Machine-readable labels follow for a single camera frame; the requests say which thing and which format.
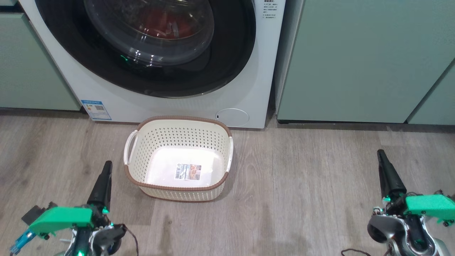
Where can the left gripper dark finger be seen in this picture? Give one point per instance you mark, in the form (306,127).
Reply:
(102,188)

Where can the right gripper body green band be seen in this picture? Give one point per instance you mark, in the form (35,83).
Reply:
(430,206)

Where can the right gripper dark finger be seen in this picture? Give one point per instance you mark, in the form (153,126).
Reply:
(389,176)

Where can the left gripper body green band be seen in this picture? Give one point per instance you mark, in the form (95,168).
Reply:
(60,217)

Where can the washing machine door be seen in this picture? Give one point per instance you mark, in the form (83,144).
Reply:
(71,46)

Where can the red garment with white trim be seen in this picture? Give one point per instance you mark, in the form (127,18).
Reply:
(160,23)

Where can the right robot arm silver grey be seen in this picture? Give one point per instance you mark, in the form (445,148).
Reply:
(385,227)

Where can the white front-load washing machine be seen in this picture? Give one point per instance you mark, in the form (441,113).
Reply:
(160,108)

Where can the blue white energy label sticker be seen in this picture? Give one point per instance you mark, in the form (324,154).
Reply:
(96,110)

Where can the paper product label in basket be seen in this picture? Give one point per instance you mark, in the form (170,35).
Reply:
(188,171)

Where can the cream perforated laundry basket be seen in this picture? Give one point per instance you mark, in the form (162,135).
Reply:
(177,138)

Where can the pale green cabinet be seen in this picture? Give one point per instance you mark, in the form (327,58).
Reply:
(32,60)
(355,60)

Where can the round white filter cover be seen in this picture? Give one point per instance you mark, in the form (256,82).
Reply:
(233,117)

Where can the small printed text label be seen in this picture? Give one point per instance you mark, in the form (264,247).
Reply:
(272,9)

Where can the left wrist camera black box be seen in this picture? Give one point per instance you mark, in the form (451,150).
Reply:
(33,213)

